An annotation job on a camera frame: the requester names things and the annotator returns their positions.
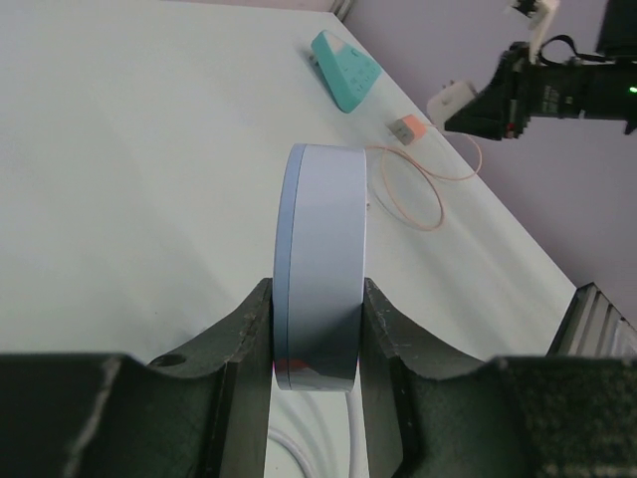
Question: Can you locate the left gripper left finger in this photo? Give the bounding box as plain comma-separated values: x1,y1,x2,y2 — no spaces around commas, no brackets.
1,279,273,477

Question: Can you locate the teal triangular power strip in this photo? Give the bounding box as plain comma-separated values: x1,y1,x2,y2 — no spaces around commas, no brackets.
311,30,382,114

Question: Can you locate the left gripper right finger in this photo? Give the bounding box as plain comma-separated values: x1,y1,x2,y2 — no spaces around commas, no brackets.
359,281,636,477

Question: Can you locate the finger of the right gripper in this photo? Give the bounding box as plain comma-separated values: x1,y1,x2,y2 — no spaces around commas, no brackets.
444,82,513,140

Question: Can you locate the light blue round socket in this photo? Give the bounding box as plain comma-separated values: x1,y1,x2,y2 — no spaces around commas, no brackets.
272,143,367,392

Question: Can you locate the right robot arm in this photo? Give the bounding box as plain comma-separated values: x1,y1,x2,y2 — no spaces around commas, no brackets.
428,1,636,140

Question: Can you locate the light blue socket cable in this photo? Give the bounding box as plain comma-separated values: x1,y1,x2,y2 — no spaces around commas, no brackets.
266,387,369,478

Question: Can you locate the aluminium frame rail right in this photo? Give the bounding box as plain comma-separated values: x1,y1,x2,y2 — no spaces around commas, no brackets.
547,283,636,359

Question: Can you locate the pink charger plug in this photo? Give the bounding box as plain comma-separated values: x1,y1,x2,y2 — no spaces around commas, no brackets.
387,115,427,145

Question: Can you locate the white square charger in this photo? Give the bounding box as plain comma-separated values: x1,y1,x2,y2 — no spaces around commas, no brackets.
426,81,477,129

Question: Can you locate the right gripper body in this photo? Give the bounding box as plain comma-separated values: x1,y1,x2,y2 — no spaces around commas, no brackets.
499,42,586,139

